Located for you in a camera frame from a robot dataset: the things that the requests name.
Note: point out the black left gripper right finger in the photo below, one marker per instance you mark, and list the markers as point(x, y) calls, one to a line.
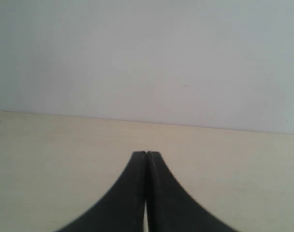
point(170, 208)

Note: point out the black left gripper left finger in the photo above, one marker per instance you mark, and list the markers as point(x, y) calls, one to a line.
point(122, 208)

